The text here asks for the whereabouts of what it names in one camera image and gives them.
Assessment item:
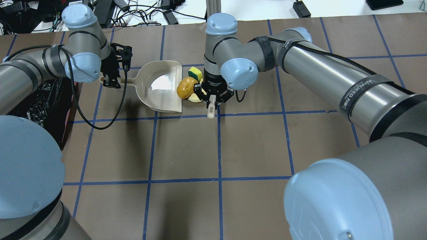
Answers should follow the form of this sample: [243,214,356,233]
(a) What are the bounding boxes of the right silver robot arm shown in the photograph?
[145,13,426,240]

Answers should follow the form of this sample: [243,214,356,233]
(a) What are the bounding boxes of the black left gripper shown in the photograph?
[101,43,133,89]

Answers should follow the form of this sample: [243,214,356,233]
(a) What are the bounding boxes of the black trash bin bag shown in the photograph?
[8,78,73,150]

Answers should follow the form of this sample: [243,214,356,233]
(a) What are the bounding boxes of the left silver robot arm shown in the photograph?
[0,3,132,240]

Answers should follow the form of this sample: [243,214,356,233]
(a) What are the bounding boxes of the black power adapter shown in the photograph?
[292,0,311,18]

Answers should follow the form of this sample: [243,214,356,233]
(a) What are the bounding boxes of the white hand brush black bristles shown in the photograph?
[207,95,216,119]

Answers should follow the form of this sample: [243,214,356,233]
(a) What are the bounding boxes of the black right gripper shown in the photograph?
[193,77,235,105]

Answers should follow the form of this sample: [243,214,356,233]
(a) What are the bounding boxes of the beige plastic dustpan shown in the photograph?
[100,60,183,113]

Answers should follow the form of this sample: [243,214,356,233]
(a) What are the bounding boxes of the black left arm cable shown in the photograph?
[7,45,131,130]

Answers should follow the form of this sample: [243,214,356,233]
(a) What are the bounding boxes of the yellow green sponge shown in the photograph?
[187,66,203,83]

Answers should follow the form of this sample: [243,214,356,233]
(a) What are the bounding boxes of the pale yellow curved peel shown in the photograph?
[188,93,204,103]

